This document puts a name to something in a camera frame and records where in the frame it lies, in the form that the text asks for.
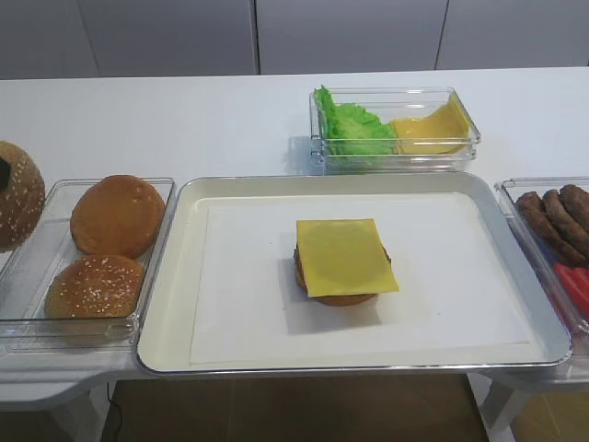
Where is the sesame bun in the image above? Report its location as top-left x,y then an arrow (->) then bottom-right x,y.
45,255 -> 144,319
1,141 -> 45,252

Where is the green lettuce leaf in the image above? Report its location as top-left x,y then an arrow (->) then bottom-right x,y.
313,87 -> 398,156

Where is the clear lettuce cheese container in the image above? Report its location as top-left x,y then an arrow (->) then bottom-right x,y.
309,86 -> 481,174

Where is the yellow cheese slice on burger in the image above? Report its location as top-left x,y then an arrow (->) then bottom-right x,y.
296,218 -> 399,297

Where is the bottom bun on tray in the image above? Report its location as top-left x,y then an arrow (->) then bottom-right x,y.
295,267 -> 376,307

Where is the white metal tray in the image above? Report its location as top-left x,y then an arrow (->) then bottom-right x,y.
137,172 -> 572,375

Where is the plain bottom bun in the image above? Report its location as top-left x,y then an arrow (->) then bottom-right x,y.
70,175 -> 166,258

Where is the yellow cheese slice in container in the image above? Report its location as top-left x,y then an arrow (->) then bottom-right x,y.
390,96 -> 469,155

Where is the white paper liner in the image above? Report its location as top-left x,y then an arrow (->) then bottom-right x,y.
191,192 -> 535,365

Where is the brown meat patty left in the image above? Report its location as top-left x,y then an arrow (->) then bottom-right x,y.
515,192 -> 588,267

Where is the brown meat patty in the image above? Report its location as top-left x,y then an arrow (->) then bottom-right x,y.
543,190 -> 588,258
515,192 -> 588,267
560,184 -> 589,233

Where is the clear patty tomato container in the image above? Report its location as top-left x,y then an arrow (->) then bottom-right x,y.
495,177 -> 588,356

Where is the brown meat patty middle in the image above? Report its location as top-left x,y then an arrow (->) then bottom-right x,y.
543,190 -> 588,258

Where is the brown meat patty right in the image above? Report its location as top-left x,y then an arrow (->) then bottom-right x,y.
560,184 -> 589,233

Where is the red tomato slice front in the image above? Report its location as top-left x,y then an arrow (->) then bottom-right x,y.
555,263 -> 589,320

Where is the clear plastic bun container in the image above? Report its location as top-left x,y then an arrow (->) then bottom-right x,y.
0,177 -> 178,355

